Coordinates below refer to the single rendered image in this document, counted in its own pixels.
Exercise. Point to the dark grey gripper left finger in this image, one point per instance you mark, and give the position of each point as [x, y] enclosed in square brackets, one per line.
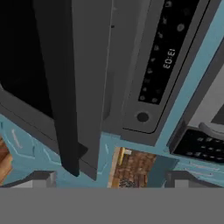
[43, 177]

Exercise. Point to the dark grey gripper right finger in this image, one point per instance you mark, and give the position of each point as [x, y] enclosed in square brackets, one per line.
[178, 176]

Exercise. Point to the grey oven with clock panel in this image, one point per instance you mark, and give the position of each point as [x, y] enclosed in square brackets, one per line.
[137, 87]

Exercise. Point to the dark grey oven door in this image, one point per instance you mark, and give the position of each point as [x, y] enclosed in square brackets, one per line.
[84, 87]

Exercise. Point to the blue drawer front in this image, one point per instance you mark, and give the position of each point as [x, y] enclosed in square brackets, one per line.
[182, 165]

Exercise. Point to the blue cupboard door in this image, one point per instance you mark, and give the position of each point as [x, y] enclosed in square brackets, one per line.
[38, 159]

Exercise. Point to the grey appliance with black keypad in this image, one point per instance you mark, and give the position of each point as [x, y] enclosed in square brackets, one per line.
[210, 96]

